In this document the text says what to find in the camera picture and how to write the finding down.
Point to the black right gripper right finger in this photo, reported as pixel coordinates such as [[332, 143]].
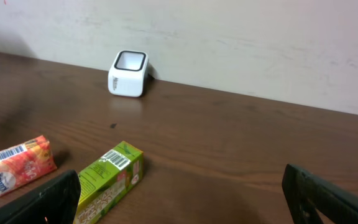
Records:
[[307, 195]]

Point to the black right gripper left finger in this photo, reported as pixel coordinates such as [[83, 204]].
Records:
[[55, 201]]

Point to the green tea carton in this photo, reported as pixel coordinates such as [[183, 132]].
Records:
[[107, 180]]

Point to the orange tissue pack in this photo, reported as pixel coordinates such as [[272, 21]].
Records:
[[24, 163]]

